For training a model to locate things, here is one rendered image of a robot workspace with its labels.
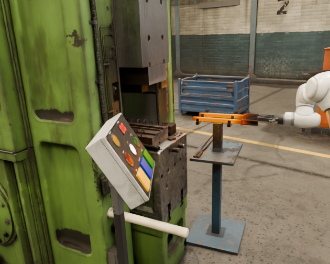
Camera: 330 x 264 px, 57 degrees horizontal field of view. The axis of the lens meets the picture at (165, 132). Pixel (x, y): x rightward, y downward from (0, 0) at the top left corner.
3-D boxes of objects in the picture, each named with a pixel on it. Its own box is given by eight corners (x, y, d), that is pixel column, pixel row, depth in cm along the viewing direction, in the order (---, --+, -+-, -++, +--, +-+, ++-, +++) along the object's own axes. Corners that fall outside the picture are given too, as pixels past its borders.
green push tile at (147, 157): (154, 161, 137) (145, 147, 135) (153, 167, 130) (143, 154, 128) (151, 162, 137) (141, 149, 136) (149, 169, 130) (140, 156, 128)
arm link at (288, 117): (292, 124, 201) (283, 123, 203) (294, 110, 198) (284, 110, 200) (293, 128, 193) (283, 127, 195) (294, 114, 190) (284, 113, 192)
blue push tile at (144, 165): (152, 170, 127) (142, 156, 126) (151, 178, 120) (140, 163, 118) (149, 172, 128) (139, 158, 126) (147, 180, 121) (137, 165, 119)
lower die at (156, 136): (168, 138, 186) (167, 124, 183) (152, 149, 169) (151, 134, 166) (112, 131, 204) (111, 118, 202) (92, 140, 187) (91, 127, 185)
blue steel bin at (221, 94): (250, 111, 599) (251, 75, 577) (235, 122, 535) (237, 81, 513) (195, 106, 661) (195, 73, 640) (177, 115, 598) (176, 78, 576)
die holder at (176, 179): (187, 194, 209) (186, 132, 196) (162, 224, 177) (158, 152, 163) (120, 179, 234) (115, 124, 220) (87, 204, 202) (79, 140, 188)
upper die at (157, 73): (166, 79, 175) (165, 63, 172) (149, 85, 158) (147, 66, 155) (107, 77, 194) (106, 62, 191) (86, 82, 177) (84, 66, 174)
